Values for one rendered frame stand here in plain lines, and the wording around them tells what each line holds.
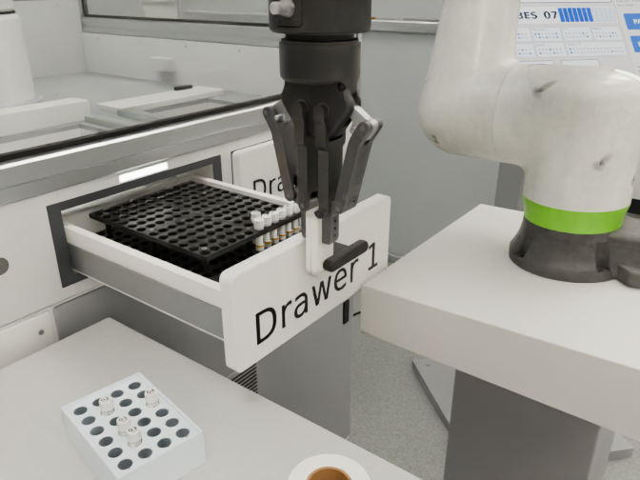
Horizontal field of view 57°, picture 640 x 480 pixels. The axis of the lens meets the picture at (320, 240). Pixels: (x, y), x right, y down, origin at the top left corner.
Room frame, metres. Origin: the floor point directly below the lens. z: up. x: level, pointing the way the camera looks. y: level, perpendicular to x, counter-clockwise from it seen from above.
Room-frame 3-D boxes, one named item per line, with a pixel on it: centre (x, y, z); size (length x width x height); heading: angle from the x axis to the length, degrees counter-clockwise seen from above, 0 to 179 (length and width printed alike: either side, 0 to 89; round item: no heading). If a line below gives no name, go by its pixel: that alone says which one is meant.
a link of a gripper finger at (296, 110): (0.57, 0.01, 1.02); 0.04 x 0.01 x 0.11; 143
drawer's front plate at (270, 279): (0.60, 0.00, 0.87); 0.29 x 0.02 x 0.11; 143
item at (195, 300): (0.73, 0.17, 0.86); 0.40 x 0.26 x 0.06; 53
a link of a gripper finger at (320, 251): (0.56, 0.00, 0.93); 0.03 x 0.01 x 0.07; 143
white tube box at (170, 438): (0.44, 0.18, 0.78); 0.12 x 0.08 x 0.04; 43
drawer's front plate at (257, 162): (1.03, 0.05, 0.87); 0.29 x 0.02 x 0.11; 143
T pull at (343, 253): (0.59, -0.02, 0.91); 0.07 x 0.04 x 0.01; 143
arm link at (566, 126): (0.73, -0.32, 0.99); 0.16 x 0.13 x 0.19; 48
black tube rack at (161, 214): (0.72, 0.16, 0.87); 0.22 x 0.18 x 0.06; 53
